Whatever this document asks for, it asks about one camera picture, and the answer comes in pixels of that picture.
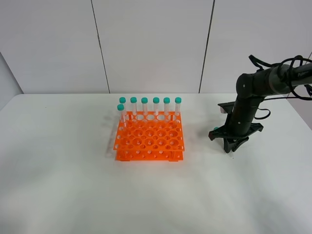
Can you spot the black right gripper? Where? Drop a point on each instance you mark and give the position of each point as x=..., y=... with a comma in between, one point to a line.
x=238, y=125

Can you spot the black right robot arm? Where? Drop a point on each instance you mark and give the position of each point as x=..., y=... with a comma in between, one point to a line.
x=251, y=90

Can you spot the row test tube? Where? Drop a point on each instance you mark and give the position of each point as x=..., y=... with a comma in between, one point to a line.
x=156, y=104
x=166, y=102
x=122, y=100
x=144, y=102
x=133, y=101
x=177, y=106

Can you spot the orange test tube rack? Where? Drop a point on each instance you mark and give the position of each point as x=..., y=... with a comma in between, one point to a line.
x=150, y=137

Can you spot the front-left teal-capped test tube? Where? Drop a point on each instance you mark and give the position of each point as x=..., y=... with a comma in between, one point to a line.
x=120, y=108

